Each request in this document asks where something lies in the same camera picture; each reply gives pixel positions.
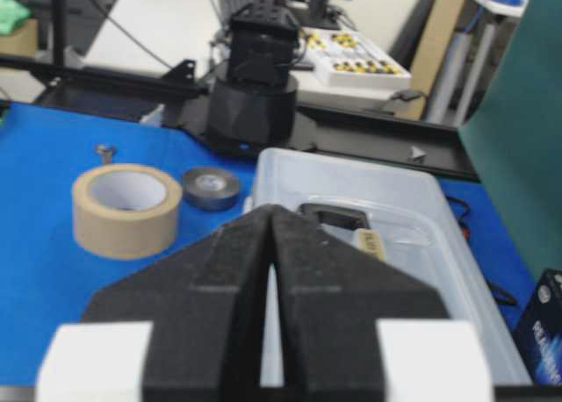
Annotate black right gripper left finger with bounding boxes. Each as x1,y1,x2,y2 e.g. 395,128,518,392
81,206,272,401

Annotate green cloth bundle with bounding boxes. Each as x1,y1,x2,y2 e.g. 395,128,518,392
0,0,32,37

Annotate small metal screw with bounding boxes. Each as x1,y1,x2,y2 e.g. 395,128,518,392
95,144,118,165

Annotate translucent plastic tool box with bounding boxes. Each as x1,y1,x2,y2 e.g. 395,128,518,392
243,148,532,386

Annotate black tool in box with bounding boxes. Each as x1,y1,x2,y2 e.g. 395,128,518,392
298,204,370,231

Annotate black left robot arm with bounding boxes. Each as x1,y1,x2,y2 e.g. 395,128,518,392
83,0,299,401

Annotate grey tape roll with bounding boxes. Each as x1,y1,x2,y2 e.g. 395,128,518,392
182,167,241,212

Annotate black metal table rail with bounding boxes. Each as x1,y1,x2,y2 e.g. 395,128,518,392
1,55,479,182

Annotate green upright panel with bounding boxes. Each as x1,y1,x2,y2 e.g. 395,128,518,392
458,0,561,279

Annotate black thin cable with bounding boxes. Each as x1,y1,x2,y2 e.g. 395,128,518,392
445,194,519,307

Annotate black and blue carton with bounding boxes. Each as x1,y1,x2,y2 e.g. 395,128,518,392
513,269,561,386

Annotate white tray of small parts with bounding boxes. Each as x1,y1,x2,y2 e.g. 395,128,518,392
300,29,411,91

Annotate white board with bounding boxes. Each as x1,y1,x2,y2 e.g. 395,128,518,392
84,0,227,77

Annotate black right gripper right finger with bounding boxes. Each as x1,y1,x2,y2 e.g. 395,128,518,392
270,207,449,401

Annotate beige masking tape roll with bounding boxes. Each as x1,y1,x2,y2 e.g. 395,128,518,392
71,163,183,261

